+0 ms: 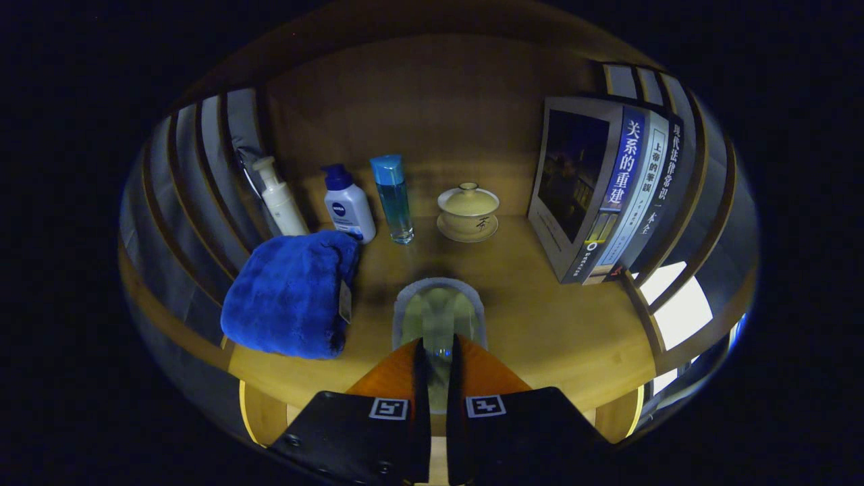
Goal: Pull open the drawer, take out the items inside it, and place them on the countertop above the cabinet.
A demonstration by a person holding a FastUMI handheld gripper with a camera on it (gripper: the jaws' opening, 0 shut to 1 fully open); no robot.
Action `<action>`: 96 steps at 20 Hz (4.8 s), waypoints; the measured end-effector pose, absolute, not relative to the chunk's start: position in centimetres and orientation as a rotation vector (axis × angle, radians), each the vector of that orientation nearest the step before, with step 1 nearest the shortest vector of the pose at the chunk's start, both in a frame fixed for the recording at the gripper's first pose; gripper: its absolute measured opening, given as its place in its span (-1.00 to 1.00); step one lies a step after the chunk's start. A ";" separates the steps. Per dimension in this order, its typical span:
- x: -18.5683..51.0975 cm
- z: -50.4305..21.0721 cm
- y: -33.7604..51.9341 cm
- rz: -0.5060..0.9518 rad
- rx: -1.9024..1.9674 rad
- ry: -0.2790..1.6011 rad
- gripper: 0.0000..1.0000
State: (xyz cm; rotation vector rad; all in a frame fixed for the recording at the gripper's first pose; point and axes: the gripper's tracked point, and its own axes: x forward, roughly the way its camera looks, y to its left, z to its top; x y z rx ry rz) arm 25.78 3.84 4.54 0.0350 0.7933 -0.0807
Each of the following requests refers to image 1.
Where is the white pump bottle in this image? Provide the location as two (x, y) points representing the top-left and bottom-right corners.
(252, 157), (311, 238)

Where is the grey book blue spine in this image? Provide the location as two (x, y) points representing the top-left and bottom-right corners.
(527, 96), (646, 285)

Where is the beige lidded teacup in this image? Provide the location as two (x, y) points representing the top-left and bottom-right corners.
(436, 182), (502, 244)

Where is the clear blue bottle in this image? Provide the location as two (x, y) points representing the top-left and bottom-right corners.
(369, 155), (415, 245)

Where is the white bottle blue cap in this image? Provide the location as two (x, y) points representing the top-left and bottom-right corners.
(320, 163), (377, 244)

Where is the wooden cabinet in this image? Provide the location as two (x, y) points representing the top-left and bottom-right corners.
(120, 0), (761, 448)

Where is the blue towel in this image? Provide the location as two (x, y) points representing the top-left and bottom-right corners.
(220, 229), (362, 360)

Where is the wooden countertop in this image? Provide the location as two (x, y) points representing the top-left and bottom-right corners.
(226, 215), (659, 414)

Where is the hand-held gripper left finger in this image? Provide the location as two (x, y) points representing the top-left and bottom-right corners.
(267, 336), (433, 486)

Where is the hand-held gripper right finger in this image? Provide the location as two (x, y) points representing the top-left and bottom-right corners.
(445, 334), (612, 486)

